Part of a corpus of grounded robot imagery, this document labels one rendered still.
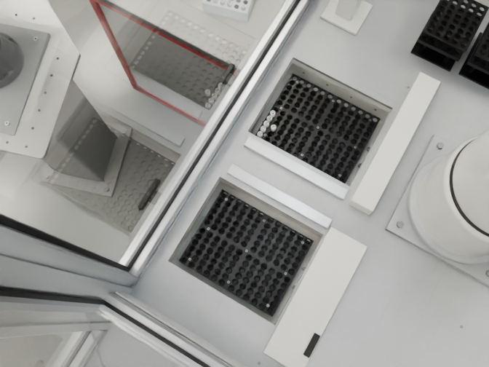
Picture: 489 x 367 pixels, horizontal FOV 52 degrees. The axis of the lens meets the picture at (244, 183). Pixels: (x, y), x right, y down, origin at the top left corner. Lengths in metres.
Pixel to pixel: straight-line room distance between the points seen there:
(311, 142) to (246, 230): 0.24
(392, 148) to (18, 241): 0.75
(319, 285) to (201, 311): 0.23
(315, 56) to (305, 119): 0.14
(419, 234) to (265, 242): 0.31
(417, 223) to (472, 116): 0.28
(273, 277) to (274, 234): 0.09
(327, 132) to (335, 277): 0.33
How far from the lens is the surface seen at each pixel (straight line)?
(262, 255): 1.08
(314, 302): 0.99
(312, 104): 1.14
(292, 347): 0.98
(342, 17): 1.19
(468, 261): 1.05
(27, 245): 0.54
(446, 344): 1.06
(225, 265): 1.04
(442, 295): 1.06
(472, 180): 0.82
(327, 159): 1.10
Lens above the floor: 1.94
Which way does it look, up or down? 75 degrees down
